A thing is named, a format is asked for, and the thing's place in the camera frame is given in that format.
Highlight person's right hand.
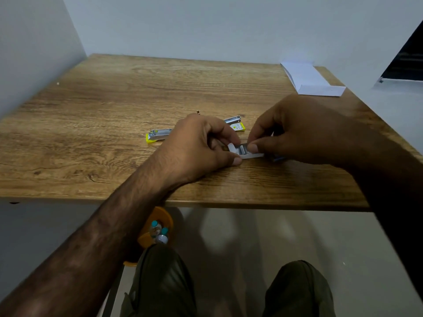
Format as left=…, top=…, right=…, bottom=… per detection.
left=247, top=94, right=351, bottom=169

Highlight yellow and silver stapler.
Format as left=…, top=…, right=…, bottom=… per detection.
left=145, top=110, right=246, bottom=144

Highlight person's left hand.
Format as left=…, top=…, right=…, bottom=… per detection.
left=150, top=114, right=244, bottom=185

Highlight person's left leg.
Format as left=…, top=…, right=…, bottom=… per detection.
left=119, top=244, right=197, bottom=317

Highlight person's right forearm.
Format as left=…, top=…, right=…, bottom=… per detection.
left=342, top=122, right=423, bottom=294

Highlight orange waste bin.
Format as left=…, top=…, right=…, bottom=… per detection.
left=122, top=206, right=174, bottom=268

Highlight white papers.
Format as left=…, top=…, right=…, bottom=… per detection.
left=281, top=61, right=347, bottom=97

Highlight white staples box tray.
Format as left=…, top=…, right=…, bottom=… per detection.
left=227, top=143, right=265, bottom=159

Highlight black table leg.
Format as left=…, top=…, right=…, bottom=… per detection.
left=100, top=264, right=125, bottom=317

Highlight black window frame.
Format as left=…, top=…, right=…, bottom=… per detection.
left=375, top=19, right=423, bottom=85

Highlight person's right leg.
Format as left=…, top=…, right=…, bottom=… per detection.
left=263, top=260, right=336, bottom=317

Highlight person's leg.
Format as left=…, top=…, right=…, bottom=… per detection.
left=119, top=244, right=197, bottom=317
left=263, top=260, right=336, bottom=317

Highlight person's left forearm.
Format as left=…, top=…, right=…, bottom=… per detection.
left=0, top=161, right=186, bottom=317

